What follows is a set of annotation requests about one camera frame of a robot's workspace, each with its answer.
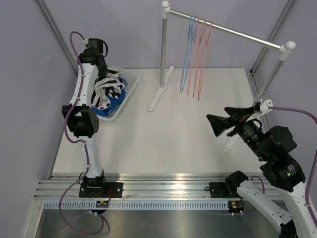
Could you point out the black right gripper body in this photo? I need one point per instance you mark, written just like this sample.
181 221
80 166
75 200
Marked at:
236 119

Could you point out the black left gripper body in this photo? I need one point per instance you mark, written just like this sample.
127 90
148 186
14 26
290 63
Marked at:
103 69

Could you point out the black white striped tank top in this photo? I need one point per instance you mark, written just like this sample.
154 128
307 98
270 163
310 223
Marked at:
106 87

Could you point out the bright blue tank top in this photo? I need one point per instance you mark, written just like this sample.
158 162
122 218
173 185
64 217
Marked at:
115 104

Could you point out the pink hanger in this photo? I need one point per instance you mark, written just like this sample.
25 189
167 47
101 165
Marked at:
199 60
205 48
192 44

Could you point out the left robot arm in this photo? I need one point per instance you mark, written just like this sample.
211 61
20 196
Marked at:
81 122

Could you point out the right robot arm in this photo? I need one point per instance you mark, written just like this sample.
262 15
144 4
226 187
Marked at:
279 168

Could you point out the white plastic perforated basket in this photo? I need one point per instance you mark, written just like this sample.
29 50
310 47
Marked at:
132 80

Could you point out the metal clothes rack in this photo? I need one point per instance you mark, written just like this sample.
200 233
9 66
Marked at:
178 123

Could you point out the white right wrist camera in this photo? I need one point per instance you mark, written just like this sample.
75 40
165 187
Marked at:
260 108

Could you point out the metal corner frame post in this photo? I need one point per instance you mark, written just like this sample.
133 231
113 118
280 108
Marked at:
57 34

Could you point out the right rear frame post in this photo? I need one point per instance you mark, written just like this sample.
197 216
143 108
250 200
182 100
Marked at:
273 34

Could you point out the aluminium mounting rail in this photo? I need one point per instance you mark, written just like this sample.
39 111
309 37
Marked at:
139 186

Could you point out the white slotted cable duct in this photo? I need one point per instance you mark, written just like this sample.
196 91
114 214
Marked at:
137 205

